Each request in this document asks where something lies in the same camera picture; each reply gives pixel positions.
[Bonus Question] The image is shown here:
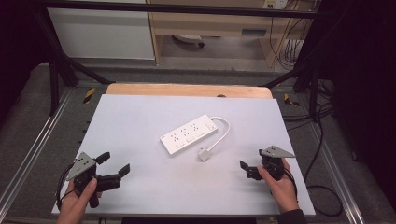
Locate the white power strip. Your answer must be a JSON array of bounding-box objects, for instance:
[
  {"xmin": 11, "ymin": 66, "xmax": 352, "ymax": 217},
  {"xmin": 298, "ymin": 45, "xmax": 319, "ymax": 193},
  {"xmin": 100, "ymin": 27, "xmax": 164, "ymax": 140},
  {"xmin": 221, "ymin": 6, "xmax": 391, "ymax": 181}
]
[{"xmin": 159, "ymin": 113, "xmax": 219, "ymax": 157}]

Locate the white cabinet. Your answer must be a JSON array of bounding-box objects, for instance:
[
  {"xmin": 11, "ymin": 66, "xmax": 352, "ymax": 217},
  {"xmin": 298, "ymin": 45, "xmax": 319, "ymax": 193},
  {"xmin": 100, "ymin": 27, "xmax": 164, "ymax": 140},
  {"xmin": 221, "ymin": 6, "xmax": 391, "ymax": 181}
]
[{"xmin": 47, "ymin": 0, "xmax": 156, "ymax": 61}]

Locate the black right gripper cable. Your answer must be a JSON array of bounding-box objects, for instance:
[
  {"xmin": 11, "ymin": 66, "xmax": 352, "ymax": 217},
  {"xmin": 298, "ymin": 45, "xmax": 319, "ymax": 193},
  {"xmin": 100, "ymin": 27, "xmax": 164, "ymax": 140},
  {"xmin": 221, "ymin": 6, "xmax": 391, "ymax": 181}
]
[{"xmin": 282, "ymin": 169, "xmax": 299, "ymax": 202}]

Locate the light wooden desk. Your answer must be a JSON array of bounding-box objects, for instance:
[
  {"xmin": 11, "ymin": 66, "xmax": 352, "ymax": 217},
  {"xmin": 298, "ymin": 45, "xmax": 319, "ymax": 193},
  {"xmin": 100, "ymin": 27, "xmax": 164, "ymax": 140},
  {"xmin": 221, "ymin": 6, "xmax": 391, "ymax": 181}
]
[{"xmin": 146, "ymin": 0, "xmax": 316, "ymax": 69}]

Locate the person's right hand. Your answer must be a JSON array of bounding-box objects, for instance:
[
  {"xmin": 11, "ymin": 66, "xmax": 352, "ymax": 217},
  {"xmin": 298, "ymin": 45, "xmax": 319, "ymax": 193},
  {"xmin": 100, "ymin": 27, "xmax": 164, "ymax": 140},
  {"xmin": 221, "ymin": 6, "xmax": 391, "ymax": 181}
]
[{"xmin": 257, "ymin": 158, "xmax": 301, "ymax": 216}]

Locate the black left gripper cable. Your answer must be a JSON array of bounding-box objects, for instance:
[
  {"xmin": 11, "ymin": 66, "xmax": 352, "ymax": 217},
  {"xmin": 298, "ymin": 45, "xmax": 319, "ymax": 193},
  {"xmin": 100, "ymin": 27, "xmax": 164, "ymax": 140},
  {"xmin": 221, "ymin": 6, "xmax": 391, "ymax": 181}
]
[{"xmin": 55, "ymin": 163, "xmax": 77, "ymax": 211}]

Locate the person's left hand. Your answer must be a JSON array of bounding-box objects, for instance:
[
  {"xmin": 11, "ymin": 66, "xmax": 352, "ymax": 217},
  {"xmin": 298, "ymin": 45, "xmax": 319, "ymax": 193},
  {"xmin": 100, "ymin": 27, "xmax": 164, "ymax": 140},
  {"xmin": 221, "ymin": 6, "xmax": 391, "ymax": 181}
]
[{"xmin": 55, "ymin": 177, "xmax": 103, "ymax": 224}]

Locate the wooden table board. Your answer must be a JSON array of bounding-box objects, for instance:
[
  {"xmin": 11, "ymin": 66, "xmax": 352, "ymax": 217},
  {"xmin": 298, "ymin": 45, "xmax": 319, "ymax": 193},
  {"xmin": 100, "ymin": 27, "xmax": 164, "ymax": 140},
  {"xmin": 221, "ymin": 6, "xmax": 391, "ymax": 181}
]
[{"xmin": 105, "ymin": 82, "xmax": 274, "ymax": 100}]

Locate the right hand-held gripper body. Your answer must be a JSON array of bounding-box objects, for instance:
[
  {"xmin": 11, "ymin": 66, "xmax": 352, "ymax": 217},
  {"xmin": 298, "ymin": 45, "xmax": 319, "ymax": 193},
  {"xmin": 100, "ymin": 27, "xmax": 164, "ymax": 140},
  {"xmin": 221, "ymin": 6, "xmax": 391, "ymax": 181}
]
[{"xmin": 247, "ymin": 145, "xmax": 296, "ymax": 182}]

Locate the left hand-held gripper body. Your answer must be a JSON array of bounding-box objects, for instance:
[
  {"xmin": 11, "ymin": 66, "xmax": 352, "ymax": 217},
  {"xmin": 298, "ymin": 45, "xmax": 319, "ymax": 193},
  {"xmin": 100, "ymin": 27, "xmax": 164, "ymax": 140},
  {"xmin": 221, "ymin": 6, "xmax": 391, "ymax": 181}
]
[{"xmin": 65, "ymin": 151, "xmax": 122, "ymax": 209}]

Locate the white power strip cable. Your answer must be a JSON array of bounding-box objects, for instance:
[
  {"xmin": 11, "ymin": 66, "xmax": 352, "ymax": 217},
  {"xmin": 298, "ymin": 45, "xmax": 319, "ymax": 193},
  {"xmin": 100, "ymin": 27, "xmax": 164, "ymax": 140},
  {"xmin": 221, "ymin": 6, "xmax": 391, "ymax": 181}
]
[{"xmin": 205, "ymin": 116, "xmax": 232, "ymax": 153}]

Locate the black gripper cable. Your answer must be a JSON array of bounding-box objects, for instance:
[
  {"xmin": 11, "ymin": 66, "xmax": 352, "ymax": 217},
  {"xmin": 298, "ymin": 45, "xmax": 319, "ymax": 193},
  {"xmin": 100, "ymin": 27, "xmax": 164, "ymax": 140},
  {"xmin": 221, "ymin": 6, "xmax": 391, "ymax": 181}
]
[
  {"xmin": 282, "ymin": 169, "xmax": 299, "ymax": 202},
  {"xmin": 55, "ymin": 163, "xmax": 77, "ymax": 211}
]

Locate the black floor cable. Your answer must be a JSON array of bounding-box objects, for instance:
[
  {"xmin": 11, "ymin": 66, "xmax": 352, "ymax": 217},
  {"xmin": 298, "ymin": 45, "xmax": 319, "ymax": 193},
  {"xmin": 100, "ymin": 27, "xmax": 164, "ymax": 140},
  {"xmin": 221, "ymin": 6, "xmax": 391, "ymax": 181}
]
[{"xmin": 281, "ymin": 78, "xmax": 344, "ymax": 217}]

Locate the black metal crossbar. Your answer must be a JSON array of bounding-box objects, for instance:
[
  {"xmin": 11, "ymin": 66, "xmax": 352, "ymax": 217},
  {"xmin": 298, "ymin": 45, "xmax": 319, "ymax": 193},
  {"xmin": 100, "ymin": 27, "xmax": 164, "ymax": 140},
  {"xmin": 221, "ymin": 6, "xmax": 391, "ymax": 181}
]
[{"xmin": 27, "ymin": 0, "xmax": 319, "ymax": 20}]

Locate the black metal stand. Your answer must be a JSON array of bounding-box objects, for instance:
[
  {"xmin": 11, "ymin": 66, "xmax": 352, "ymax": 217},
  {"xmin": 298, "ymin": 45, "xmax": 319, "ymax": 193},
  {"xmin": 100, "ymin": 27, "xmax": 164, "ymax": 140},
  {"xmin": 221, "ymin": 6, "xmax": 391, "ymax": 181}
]
[
  {"xmin": 262, "ymin": 8, "xmax": 331, "ymax": 123},
  {"xmin": 29, "ymin": 6, "xmax": 116, "ymax": 117}
]

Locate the white plug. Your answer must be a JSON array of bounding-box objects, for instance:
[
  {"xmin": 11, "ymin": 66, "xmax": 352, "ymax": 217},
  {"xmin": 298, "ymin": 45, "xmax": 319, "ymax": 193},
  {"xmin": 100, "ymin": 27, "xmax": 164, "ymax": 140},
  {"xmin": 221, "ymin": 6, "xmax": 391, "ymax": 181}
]
[{"xmin": 197, "ymin": 147, "xmax": 213, "ymax": 162}]

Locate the white wall socket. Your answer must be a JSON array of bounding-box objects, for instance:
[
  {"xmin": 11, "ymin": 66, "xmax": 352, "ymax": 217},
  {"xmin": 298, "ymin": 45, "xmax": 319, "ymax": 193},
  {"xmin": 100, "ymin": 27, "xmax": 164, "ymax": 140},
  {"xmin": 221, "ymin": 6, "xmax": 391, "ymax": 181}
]
[{"xmin": 262, "ymin": 0, "xmax": 289, "ymax": 10}]

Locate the bundle of hanging cables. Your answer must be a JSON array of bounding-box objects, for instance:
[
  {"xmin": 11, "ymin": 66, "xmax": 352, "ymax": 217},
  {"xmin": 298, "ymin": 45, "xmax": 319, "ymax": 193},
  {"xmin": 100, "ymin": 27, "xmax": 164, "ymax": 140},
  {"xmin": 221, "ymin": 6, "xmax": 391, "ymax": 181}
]
[{"xmin": 268, "ymin": 0, "xmax": 322, "ymax": 72}]

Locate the chair base with caster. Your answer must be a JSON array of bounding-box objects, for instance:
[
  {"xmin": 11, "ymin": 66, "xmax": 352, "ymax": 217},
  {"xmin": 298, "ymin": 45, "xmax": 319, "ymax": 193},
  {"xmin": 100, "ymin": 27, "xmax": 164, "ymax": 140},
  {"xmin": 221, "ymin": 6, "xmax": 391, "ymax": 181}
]
[{"xmin": 172, "ymin": 34, "xmax": 205, "ymax": 49}]

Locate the dark curtain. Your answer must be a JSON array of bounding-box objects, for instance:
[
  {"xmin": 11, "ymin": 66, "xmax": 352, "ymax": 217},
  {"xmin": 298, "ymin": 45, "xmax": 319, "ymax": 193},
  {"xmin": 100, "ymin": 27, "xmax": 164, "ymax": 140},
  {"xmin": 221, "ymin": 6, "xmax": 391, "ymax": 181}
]
[
  {"xmin": 317, "ymin": 0, "xmax": 396, "ymax": 203},
  {"xmin": 0, "ymin": 0, "xmax": 55, "ymax": 125}
]

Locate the aluminium rail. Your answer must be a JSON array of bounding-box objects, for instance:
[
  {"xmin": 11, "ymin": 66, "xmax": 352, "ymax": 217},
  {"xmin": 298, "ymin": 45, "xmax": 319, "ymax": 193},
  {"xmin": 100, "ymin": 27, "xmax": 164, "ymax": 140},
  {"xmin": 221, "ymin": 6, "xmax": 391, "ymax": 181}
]
[
  {"xmin": 0, "ymin": 88, "xmax": 77, "ymax": 214},
  {"xmin": 306, "ymin": 120, "xmax": 366, "ymax": 224}
]

